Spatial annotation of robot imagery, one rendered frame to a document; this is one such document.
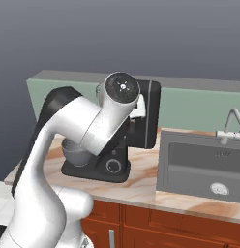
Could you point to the wide brown drawer front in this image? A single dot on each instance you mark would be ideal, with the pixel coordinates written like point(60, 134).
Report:
point(183, 226)

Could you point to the grey sink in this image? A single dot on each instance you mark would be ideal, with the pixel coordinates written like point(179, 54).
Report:
point(196, 168)

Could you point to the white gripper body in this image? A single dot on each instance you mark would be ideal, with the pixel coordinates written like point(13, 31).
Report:
point(140, 107)

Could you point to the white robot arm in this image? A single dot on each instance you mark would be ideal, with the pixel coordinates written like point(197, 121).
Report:
point(44, 155)

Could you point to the grey tap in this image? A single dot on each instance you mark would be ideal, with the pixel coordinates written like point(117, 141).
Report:
point(229, 124)

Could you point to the brown cupboard door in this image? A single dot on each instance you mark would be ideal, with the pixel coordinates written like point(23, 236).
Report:
point(99, 234)
point(157, 240)

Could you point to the grey mixer bowl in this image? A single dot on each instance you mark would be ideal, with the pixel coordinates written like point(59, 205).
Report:
point(75, 155)

